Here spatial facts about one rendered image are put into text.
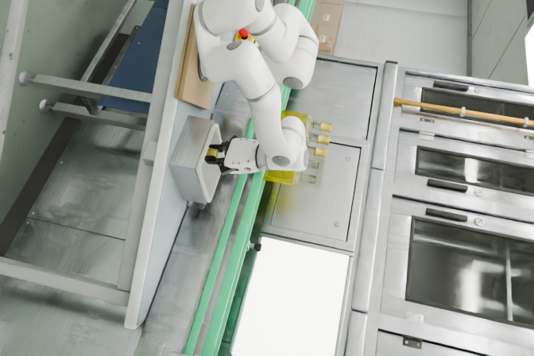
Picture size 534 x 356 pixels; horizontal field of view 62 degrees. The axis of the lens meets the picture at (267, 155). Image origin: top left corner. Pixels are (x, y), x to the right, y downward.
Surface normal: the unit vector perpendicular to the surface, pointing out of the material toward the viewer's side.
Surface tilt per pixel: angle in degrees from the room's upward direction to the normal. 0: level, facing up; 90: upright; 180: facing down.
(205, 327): 90
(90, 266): 90
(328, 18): 83
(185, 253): 90
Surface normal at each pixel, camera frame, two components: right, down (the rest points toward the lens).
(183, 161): -0.03, -0.53
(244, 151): -0.30, -0.55
